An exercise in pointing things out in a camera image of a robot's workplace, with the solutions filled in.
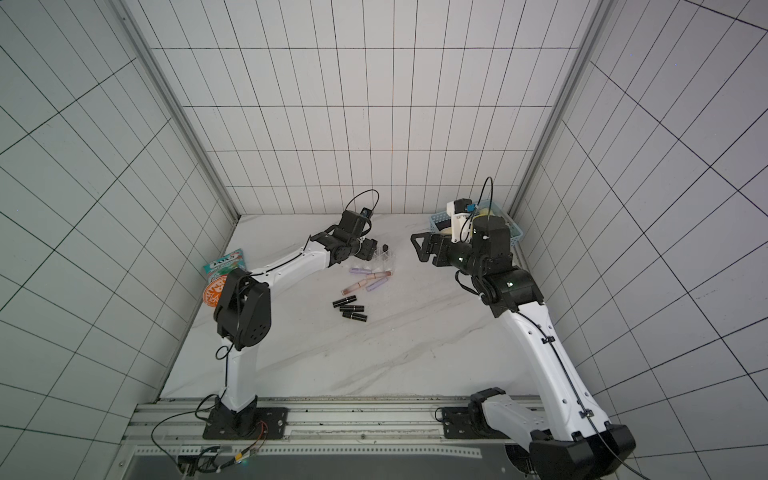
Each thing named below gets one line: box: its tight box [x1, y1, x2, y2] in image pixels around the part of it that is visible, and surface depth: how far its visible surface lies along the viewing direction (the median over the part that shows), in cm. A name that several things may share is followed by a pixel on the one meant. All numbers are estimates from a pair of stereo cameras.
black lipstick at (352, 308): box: [339, 305, 365, 312], surface depth 94 cm
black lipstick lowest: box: [342, 312, 368, 322], surface depth 92 cm
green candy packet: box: [204, 248, 246, 282], surface depth 105 cm
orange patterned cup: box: [203, 275, 228, 307], surface depth 96 cm
